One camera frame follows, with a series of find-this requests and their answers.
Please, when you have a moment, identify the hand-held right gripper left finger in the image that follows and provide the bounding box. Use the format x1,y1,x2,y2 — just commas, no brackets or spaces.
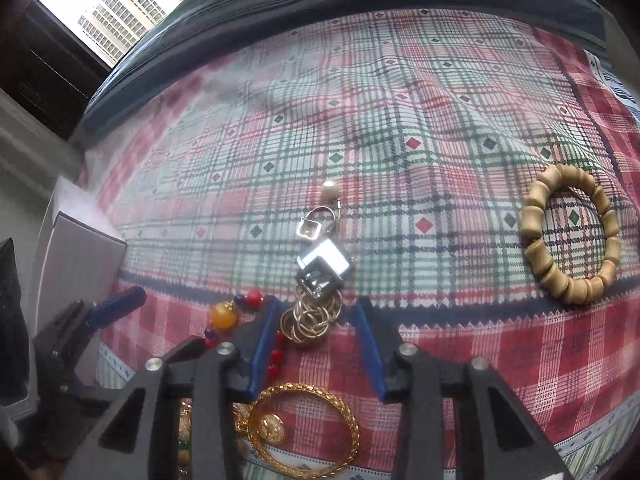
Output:
70,296,282,480

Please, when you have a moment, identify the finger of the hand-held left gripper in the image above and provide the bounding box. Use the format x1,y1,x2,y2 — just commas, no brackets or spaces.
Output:
32,286,148,362
30,355,137,463

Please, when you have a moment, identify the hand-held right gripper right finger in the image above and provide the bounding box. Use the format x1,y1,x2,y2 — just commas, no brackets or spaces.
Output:
349,296,576,480

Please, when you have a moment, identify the silver gold chain with pendants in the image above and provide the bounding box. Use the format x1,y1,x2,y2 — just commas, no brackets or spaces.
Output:
279,180,357,349

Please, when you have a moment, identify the gold and green bead jewelry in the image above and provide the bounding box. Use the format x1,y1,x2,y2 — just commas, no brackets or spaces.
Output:
178,399,195,480

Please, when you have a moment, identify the white box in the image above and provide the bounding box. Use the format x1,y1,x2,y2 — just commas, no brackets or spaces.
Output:
29,175,128,386

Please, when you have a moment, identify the gold bangle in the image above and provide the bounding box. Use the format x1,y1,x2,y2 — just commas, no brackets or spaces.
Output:
247,382,361,479

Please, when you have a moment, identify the plaid bedsheet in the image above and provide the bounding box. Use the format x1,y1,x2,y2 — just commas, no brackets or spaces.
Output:
75,7,640,480

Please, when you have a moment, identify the window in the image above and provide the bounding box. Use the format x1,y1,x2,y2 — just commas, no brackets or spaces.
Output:
34,0,236,69

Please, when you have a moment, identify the red and amber bead bracelet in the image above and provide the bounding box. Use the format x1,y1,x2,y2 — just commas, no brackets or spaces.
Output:
202,287,287,382

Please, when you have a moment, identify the gold ball pendant necklace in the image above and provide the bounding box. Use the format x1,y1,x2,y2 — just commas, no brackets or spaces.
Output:
230,402,287,461

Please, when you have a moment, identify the wooden bead bracelet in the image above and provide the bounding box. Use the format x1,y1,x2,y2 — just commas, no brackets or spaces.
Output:
517,164,622,307

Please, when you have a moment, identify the dark window frame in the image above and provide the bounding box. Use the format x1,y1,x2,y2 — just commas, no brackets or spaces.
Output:
0,0,115,137

